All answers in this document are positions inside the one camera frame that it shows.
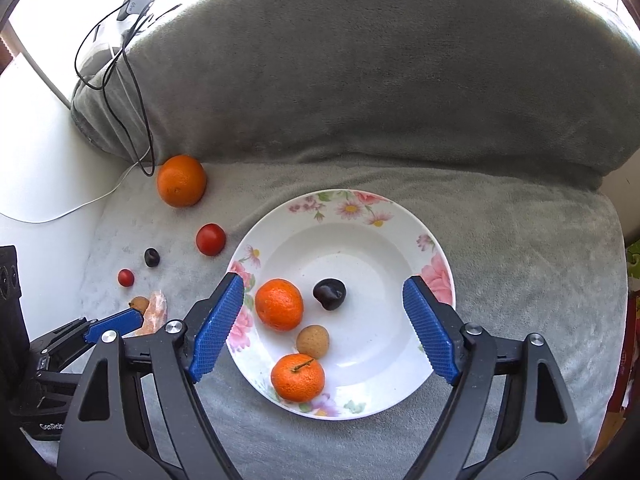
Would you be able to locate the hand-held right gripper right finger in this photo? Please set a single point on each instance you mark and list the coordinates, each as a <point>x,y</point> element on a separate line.
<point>430,330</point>

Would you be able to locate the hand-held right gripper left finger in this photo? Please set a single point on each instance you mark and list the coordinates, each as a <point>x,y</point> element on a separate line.
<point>216,330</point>

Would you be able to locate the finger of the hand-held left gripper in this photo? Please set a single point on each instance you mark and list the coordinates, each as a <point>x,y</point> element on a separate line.
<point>114,323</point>

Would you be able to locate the small brown longan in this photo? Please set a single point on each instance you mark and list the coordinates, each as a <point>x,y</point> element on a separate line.
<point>138,304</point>

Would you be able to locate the peeled tangerine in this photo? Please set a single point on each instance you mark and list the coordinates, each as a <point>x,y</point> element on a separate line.
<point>156,312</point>

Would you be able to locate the small red cherry tomato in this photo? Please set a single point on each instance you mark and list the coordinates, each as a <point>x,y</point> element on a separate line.
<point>126,277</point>

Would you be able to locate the small dark grape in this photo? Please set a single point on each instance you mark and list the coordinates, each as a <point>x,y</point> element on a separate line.
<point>152,257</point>

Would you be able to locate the white floral plate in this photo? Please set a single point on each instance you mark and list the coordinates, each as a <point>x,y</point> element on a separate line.
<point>360,260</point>

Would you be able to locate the large orange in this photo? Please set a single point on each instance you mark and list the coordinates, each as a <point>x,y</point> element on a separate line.
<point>181,181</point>

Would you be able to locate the stemless tangerine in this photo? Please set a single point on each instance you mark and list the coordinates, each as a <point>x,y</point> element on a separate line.
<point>279,305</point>

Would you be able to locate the tangerine with stem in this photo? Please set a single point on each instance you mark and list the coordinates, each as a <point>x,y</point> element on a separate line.
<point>297,379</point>

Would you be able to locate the large brown longan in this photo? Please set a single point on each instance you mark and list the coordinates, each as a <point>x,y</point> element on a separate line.
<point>312,342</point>

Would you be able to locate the dark purple plum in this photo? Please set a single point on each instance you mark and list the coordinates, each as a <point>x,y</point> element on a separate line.
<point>329,294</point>

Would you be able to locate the red packet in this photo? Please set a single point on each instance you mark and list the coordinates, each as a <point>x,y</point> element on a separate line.
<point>629,355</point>

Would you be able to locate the green packet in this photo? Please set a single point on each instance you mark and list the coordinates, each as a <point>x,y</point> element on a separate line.
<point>633,262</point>

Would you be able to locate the grey sofa cushion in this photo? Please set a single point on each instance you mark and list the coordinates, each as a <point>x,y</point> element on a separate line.
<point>400,85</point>

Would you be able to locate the white plastic device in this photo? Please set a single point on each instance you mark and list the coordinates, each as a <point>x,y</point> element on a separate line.
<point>100,47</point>

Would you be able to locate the grey power adapter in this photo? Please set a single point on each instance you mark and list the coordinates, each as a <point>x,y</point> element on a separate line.
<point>135,1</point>

